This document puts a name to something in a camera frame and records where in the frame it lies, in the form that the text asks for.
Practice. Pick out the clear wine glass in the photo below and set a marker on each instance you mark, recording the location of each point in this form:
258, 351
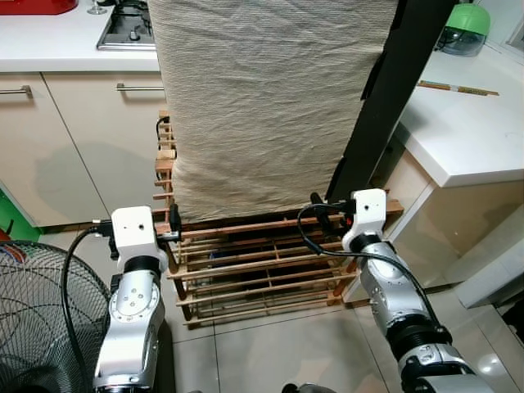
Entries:
97, 8

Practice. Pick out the green plastic object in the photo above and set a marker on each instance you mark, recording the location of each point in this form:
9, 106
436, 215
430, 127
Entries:
12, 219

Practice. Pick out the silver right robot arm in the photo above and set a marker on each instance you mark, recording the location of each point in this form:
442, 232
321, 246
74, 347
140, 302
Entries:
401, 303

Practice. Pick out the green helmet with clear visor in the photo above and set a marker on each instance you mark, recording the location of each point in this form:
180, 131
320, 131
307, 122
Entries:
467, 23

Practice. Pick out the white window frame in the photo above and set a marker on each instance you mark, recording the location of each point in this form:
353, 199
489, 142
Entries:
516, 33

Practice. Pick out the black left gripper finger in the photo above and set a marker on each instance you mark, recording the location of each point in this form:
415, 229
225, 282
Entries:
174, 218
102, 228

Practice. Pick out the beige counter cabinet side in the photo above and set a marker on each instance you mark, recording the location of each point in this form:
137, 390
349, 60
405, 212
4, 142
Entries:
458, 221

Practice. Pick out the wooden slatted rack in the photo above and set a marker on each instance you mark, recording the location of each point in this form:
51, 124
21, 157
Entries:
246, 266

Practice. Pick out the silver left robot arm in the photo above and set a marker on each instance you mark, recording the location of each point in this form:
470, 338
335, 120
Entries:
135, 319

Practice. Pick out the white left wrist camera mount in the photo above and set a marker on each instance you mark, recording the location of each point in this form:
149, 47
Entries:
135, 229

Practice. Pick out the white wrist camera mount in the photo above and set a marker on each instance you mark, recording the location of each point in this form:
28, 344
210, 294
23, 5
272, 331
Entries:
367, 214
135, 229

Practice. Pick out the paper-wrapped wooden chopsticks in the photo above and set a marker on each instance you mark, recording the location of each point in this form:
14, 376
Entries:
458, 88

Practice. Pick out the steel gas stove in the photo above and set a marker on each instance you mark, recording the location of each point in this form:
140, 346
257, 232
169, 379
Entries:
127, 29

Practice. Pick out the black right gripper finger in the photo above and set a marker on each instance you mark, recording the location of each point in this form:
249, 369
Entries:
318, 203

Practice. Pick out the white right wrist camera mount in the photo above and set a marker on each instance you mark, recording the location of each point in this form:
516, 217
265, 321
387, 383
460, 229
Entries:
367, 214

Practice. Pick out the large beige linen cloth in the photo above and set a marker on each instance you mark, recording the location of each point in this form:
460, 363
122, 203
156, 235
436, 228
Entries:
262, 106

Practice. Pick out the black slanted frame board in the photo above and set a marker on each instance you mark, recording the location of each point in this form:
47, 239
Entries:
385, 98

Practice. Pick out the beige cabinet door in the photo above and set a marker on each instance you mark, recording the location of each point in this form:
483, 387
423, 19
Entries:
115, 147
41, 155

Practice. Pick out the white appliance panel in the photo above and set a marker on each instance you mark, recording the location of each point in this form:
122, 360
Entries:
495, 274

